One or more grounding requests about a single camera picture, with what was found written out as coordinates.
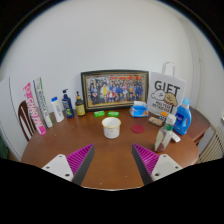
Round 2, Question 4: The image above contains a white radiator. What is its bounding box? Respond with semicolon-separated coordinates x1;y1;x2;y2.
198;125;224;164

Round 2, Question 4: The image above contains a white paper gift bag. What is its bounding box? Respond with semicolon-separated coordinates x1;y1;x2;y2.
146;61;187;116

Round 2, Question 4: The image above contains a white bottle with blue cap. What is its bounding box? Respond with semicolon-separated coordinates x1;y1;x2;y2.
50;96;66;123

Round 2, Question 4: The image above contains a small orange box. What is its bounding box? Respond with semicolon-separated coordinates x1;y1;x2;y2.
159;111;169;122

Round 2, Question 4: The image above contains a small wrapped snack pack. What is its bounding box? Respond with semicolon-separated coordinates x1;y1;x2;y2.
147;116;165;127

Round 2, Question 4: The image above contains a dark blue pump bottle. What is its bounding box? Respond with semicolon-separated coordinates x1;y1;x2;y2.
61;88;75;119

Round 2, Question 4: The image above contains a wooden chair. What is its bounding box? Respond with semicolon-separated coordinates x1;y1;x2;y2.
17;100;38;142

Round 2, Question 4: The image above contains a blue tissue pack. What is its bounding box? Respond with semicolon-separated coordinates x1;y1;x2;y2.
129;100;149;118

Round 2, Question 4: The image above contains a clear bottle with white cap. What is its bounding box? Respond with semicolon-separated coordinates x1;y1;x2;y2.
153;113;177;152

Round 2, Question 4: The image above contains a green and white tall box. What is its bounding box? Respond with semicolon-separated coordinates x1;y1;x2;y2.
32;77;54;129

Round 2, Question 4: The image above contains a white enamel mug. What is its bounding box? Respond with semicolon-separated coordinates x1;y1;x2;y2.
101;116;122;140

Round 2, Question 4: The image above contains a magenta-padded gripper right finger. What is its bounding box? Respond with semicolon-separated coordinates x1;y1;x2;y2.
131;143;184;186

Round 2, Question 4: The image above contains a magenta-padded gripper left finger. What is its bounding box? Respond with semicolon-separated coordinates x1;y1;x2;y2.
41;143;96;186

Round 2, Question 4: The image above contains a pink tall box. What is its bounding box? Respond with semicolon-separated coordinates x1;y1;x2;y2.
22;81;47;136

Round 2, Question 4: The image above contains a framed group picture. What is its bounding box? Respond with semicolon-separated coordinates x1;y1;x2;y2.
80;69;150;113

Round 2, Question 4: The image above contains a flat round red coaster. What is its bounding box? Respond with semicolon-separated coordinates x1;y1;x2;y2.
130;124;146;135

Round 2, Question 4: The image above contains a blue detergent bottle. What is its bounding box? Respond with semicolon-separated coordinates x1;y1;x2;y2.
173;97;193;136

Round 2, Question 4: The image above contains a green small box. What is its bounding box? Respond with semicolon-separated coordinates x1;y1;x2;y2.
107;110;120;118
93;110;106;118

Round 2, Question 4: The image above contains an amber pump bottle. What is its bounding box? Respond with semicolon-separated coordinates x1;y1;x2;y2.
75;91;87;117

